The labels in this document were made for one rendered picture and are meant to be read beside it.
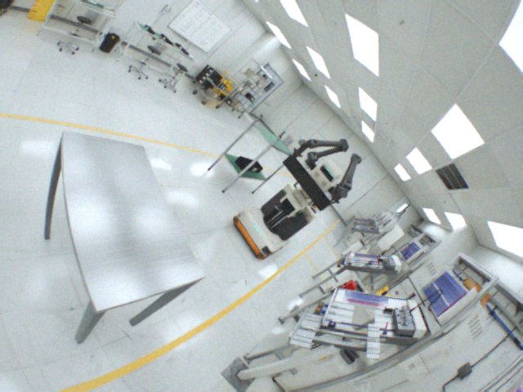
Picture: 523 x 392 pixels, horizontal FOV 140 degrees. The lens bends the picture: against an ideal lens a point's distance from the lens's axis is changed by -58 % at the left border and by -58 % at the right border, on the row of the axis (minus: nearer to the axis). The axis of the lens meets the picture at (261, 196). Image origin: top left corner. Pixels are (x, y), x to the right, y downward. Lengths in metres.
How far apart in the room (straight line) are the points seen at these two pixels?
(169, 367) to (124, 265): 0.98
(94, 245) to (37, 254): 0.89
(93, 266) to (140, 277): 0.15
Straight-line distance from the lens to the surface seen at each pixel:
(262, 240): 2.60
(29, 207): 1.73
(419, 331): 1.66
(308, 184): 2.03
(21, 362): 1.42
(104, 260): 0.69
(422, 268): 3.01
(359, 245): 6.13
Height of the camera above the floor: 1.39
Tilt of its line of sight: 20 degrees down
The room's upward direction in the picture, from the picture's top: 49 degrees clockwise
